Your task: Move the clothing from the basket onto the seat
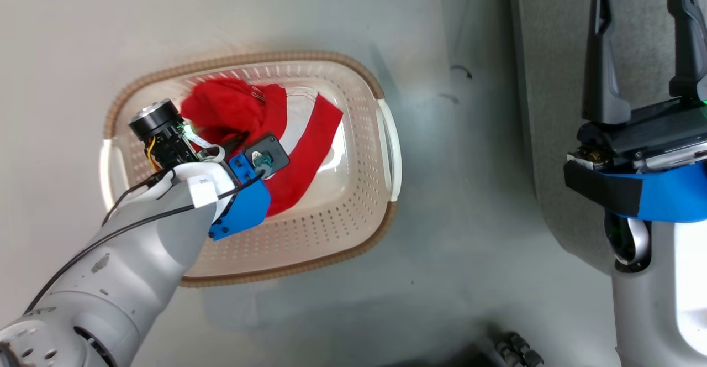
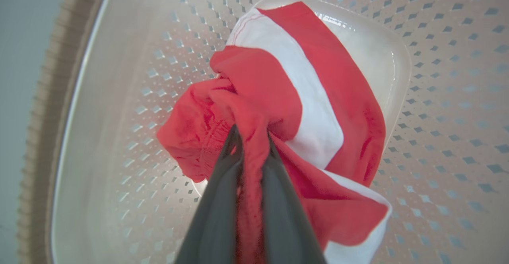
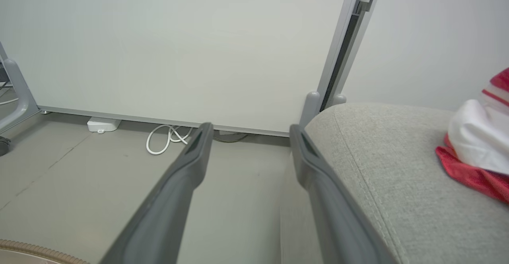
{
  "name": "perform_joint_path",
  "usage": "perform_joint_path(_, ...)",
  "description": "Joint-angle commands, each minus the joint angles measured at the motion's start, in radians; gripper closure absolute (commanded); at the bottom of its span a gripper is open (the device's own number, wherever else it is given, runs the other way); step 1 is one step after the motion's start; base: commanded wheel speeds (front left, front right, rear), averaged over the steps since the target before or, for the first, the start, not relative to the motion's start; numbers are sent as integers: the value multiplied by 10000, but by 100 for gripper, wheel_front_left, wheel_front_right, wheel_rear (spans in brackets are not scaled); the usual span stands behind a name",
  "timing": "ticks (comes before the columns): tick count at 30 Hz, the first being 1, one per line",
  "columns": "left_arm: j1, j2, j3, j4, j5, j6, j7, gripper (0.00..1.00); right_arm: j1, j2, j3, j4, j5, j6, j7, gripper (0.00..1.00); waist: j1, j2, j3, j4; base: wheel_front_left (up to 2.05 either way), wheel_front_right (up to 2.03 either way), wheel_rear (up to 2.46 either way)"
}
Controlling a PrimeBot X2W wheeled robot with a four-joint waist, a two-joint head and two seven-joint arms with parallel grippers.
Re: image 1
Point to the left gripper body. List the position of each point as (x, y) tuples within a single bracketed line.
[(165, 140)]

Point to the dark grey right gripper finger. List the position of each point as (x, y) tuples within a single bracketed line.
[(603, 79), (690, 41)]

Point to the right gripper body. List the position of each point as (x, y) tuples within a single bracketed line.
[(646, 135)]

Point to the red and white garment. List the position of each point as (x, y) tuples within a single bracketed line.
[(304, 151)]

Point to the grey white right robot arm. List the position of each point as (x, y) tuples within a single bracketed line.
[(657, 312)]

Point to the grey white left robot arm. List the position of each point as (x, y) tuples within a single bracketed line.
[(121, 278)]

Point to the grey fabric sofa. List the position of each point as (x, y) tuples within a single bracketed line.
[(552, 107)]

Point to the beige plastic laundry basket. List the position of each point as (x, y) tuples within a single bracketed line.
[(331, 229)]

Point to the teal left camera connector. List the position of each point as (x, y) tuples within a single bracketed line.
[(264, 161)]

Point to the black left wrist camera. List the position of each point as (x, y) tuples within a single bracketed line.
[(273, 154)]

